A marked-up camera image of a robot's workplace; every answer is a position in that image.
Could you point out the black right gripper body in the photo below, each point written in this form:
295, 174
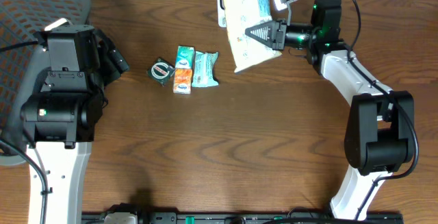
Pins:
297, 34

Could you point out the yellow snack chip bag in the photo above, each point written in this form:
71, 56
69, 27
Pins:
240, 15

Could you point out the teal snack pack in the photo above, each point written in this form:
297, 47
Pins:
203, 76

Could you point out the small teal snack box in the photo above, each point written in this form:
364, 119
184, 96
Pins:
185, 57

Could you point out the small orange snack box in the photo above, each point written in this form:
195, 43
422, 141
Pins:
182, 81

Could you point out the dark green balm box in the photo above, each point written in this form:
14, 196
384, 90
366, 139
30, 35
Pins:
161, 71

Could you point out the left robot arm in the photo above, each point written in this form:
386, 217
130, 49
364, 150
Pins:
63, 104

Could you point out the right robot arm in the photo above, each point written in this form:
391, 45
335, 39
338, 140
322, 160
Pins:
380, 142

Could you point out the dark grey plastic basket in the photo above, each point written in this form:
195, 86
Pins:
19, 20

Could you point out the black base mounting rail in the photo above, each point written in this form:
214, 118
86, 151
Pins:
172, 218

